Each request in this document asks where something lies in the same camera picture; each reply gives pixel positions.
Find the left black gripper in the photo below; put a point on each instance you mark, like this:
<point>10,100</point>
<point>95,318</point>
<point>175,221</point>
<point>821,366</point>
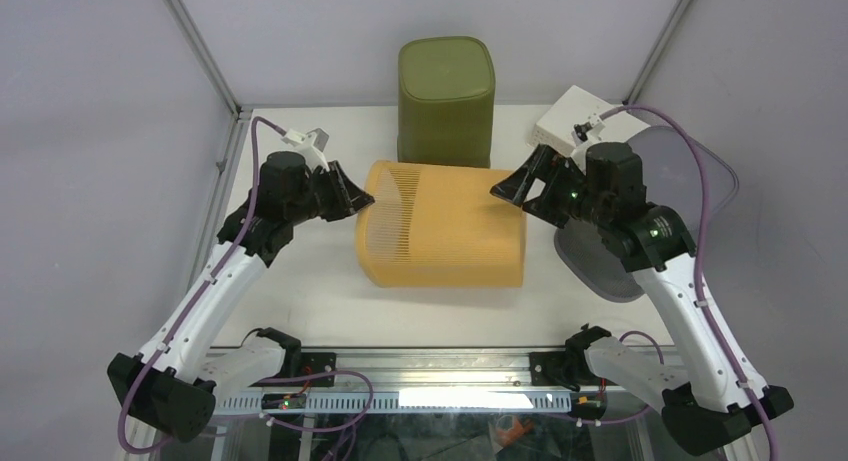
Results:
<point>348,197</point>

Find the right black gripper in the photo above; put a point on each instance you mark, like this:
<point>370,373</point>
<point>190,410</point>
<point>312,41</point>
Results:
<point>542,164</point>

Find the white perforated plastic basket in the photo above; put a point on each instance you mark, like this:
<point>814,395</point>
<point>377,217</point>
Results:
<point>577,106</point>

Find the yellow slatted waste bin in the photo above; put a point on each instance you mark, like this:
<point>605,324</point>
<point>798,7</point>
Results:
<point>434,226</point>

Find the grey slatted waste bin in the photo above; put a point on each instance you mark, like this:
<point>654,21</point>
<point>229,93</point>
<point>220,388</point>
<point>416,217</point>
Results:
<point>671,176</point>

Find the green slatted waste bin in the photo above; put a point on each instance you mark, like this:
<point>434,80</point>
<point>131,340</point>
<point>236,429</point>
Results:
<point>446,96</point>

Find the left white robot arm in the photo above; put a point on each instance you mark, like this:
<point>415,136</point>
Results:
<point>169,384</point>

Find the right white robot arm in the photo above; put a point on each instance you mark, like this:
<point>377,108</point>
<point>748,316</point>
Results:
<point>716,396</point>

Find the orange object under table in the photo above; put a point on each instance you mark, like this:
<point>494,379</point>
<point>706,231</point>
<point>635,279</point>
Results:
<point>510,428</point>

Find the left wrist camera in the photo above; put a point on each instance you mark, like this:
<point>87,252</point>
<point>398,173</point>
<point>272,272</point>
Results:
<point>310,146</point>

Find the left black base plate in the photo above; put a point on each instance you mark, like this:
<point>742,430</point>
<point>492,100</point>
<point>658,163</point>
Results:
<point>310,363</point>

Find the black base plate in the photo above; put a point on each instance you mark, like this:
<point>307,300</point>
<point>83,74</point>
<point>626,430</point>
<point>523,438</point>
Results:
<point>310,363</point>
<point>562,368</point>

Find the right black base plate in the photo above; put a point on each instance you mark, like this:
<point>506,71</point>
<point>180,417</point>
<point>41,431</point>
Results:
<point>562,368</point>

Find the white slotted cable duct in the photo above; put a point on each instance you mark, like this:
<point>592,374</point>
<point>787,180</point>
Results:
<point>407,400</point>

